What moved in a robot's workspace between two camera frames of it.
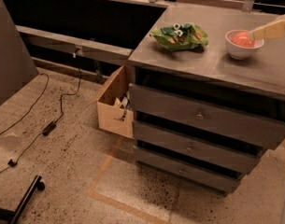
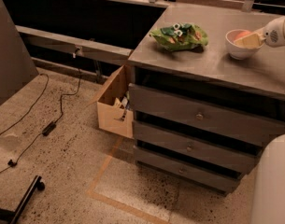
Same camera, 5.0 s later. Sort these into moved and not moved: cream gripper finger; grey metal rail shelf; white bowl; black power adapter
Moved: cream gripper finger
Not moved: grey metal rail shelf; black power adapter; white bowl
